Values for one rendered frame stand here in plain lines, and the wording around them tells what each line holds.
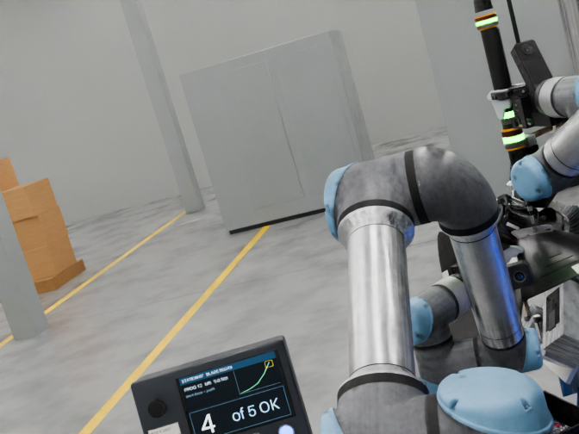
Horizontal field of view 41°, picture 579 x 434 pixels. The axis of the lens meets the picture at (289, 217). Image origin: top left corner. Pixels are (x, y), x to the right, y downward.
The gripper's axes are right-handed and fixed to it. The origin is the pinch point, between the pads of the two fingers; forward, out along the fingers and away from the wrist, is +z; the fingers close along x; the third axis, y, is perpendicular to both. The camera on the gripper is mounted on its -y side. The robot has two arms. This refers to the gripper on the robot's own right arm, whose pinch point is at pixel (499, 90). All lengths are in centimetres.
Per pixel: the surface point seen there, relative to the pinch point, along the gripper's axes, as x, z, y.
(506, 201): -1.5, 5.5, 24.7
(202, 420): -79, -30, 33
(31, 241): -195, 790, 94
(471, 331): -17, 4, 50
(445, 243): -5, 36, 38
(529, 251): -7.1, -10.7, 31.7
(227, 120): 58, 741, 23
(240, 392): -72, -31, 31
